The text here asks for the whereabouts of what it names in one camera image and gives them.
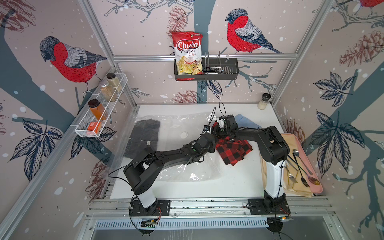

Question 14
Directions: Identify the light blue cloth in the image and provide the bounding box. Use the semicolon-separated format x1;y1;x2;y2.
235;114;262;129

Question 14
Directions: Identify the red black plaid shirt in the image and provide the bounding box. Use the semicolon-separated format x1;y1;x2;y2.
215;137;253;166

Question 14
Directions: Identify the clear plastic vacuum bag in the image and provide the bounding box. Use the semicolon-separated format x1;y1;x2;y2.
121;112;221;182

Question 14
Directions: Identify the grey pinstriped shirt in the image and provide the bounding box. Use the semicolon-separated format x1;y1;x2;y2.
123;119;161;159

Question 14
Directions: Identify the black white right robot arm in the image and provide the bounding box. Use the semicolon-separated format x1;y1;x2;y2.
211;115;290;213

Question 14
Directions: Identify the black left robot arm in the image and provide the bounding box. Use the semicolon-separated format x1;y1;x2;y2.
123;133;216;210

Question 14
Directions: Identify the beige folded cloth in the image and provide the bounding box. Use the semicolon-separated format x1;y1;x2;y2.
259;133;315;198

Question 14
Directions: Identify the red Chuba cassava chips bag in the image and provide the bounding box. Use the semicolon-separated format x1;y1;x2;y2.
171;32;203;81

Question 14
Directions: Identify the pepper grinder black cap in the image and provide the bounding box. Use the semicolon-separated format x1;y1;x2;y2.
258;93;271;110

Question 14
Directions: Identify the silver spoon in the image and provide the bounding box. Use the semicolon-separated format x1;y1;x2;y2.
293;149;313;176

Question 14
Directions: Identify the silver fork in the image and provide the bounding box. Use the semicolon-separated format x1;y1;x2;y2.
285;166;298;184

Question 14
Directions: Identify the black fork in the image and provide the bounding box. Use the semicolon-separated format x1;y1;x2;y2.
288;155;310;188

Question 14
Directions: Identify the gold spoon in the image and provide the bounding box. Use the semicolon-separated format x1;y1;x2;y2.
301;169;320;186

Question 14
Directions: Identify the pink tray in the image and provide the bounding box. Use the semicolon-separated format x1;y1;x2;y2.
283;134;323;198

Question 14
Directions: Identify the small orange box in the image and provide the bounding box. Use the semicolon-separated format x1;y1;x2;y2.
87;121;103;135

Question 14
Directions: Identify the orange sauce jar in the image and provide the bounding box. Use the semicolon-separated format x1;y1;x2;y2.
88;99;108;121

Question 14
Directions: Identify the spice jar black lid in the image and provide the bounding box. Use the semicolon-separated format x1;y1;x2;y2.
107;73;123;93

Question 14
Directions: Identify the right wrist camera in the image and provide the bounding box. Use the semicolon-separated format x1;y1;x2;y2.
216;118;227;129

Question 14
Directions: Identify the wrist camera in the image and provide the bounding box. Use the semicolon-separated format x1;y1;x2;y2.
202;125;211;134
216;118;227;129

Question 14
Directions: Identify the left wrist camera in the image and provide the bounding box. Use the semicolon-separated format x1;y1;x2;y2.
202;125;211;134

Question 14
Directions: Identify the black wire wall basket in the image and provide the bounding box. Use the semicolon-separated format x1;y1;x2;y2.
174;55;239;81

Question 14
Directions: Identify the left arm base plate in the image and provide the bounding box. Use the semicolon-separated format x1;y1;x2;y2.
130;200;171;217

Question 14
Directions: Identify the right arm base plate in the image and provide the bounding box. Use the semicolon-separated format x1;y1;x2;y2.
246;198;291;215

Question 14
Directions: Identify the clear acrylic wall shelf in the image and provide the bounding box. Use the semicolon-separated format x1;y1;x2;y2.
75;73;128;139

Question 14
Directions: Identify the aluminium mounting rail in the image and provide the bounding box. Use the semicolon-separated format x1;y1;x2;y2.
84;196;337;219

